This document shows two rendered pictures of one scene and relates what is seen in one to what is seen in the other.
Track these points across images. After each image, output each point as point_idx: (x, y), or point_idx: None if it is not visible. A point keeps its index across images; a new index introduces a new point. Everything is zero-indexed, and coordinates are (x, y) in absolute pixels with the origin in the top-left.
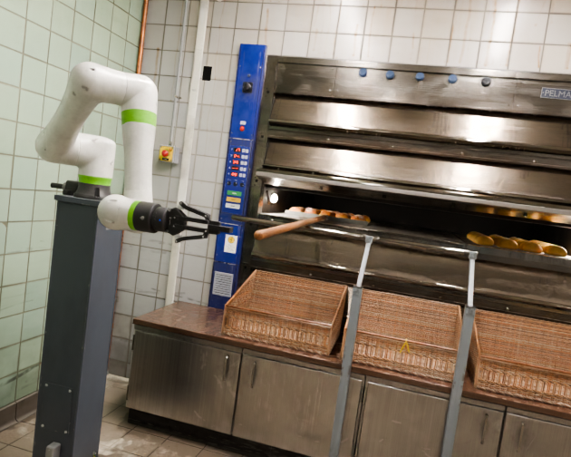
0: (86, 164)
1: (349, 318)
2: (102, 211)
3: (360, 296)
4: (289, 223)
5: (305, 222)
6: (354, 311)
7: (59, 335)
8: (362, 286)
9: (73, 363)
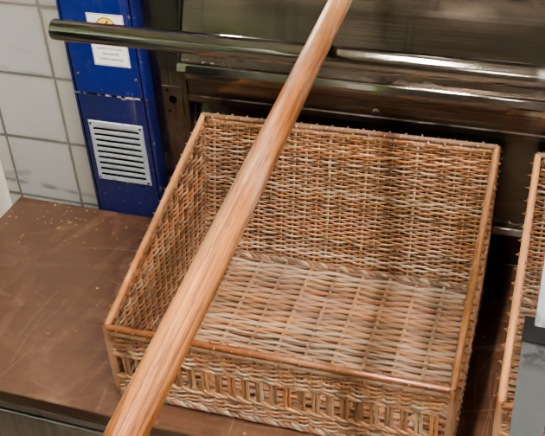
0: None
1: (512, 426)
2: None
3: None
4: (201, 265)
5: (309, 82)
6: (532, 409)
7: None
8: None
9: None
